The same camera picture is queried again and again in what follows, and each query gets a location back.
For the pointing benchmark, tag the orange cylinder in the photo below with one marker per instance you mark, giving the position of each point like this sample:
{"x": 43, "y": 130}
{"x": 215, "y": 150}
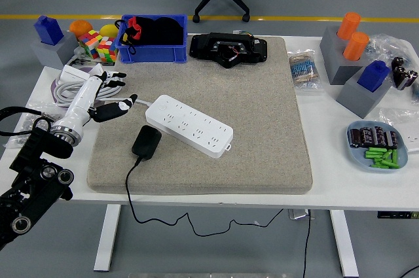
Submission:
{"x": 348, "y": 26}
{"x": 355, "y": 45}

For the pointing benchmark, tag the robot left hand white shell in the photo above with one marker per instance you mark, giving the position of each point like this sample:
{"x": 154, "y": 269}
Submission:
{"x": 82, "y": 101}

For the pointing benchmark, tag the grey-brown mat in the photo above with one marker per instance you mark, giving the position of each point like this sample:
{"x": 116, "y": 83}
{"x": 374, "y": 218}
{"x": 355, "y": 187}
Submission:
{"x": 262, "y": 144}

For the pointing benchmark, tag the black pouch red trim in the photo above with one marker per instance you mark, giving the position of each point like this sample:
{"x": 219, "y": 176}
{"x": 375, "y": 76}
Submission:
{"x": 134, "y": 31}

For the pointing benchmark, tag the grey square block holder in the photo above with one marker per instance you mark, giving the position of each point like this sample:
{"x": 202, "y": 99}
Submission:
{"x": 55, "y": 54}
{"x": 357, "y": 98}

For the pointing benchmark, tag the small white zip bag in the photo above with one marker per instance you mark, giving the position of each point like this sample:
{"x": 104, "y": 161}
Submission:
{"x": 413, "y": 142}

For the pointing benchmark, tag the purple disc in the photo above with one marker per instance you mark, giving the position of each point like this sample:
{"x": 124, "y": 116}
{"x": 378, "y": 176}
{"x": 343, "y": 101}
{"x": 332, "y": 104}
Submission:
{"x": 52, "y": 90}

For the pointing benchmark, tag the small white wall plug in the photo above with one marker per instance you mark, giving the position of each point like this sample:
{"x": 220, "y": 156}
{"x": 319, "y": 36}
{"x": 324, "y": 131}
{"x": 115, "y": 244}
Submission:
{"x": 79, "y": 53}

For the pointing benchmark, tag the yellow ball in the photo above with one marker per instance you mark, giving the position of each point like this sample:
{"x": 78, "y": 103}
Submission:
{"x": 109, "y": 30}

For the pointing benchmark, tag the green battery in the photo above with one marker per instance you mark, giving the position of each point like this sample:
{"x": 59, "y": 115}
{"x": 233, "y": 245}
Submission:
{"x": 394, "y": 157}
{"x": 387, "y": 155}
{"x": 376, "y": 153}
{"x": 379, "y": 166}
{"x": 374, "y": 156}
{"x": 375, "y": 150}
{"x": 388, "y": 164}
{"x": 383, "y": 161}

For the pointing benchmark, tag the white table leg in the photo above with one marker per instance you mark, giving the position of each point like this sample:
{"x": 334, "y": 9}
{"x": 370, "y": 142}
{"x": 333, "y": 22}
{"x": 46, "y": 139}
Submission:
{"x": 104, "y": 252}
{"x": 345, "y": 248}

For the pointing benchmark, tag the light blue plate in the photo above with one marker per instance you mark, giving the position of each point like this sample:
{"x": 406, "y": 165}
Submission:
{"x": 357, "y": 157}

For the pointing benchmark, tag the colourful puzzle cube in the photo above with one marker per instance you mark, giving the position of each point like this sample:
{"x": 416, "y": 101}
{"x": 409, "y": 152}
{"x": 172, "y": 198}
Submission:
{"x": 90, "y": 42}
{"x": 106, "y": 50}

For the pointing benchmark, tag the blue plastic block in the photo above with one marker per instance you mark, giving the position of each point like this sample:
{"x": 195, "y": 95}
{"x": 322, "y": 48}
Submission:
{"x": 373, "y": 76}
{"x": 49, "y": 31}

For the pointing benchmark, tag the orange ball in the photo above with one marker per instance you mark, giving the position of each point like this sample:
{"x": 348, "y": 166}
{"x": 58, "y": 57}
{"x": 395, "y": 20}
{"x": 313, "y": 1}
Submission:
{"x": 80, "y": 27}

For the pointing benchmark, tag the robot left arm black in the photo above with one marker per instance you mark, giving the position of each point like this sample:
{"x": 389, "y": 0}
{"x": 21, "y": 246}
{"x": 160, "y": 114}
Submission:
{"x": 36, "y": 189}

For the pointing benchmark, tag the small white box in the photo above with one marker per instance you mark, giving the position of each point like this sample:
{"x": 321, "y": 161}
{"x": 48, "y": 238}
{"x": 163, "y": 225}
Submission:
{"x": 72, "y": 73}

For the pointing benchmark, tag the metal bracket under table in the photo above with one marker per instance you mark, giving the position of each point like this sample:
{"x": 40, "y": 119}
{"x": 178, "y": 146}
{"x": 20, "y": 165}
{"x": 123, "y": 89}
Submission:
{"x": 299, "y": 213}

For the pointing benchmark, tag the black plug adapter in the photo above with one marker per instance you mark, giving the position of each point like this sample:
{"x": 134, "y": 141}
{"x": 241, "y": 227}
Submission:
{"x": 146, "y": 142}

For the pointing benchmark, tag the clear bag of resistors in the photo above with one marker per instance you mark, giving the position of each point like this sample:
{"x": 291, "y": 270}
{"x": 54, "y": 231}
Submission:
{"x": 304, "y": 72}

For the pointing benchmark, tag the empty clear plastic bag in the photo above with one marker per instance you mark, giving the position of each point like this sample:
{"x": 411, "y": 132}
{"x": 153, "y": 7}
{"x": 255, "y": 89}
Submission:
{"x": 399, "y": 116}

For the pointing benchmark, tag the black cloth pouch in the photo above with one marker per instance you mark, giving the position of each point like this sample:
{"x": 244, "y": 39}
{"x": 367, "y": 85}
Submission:
{"x": 167, "y": 31}

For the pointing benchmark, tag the clear bag of hardware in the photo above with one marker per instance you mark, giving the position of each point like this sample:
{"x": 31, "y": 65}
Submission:
{"x": 386, "y": 45}

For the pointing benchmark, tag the grey two-hole block holder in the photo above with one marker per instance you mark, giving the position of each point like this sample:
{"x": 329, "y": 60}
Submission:
{"x": 330, "y": 55}

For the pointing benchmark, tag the black mechanical device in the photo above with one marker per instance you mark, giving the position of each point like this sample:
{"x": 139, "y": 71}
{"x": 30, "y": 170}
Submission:
{"x": 203, "y": 47}

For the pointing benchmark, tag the bag of large black capacitors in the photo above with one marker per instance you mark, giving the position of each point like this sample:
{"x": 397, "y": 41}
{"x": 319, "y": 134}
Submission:
{"x": 401, "y": 72}

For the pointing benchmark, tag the white power strip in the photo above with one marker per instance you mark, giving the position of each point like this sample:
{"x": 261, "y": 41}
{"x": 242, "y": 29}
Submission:
{"x": 196, "y": 127}

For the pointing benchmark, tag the blue plastic bin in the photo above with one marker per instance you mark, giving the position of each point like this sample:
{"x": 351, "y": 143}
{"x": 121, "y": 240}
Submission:
{"x": 154, "y": 54}

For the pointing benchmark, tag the black table control panel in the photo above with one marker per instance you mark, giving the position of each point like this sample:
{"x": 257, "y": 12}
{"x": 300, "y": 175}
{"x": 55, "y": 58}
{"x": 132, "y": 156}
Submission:
{"x": 393, "y": 215}

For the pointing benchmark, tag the black cylindrical capacitor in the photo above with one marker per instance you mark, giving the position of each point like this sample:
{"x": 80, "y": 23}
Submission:
{"x": 380, "y": 135}
{"x": 392, "y": 139}
{"x": 355, "y": 138}
{"x": 367, "y": 136}

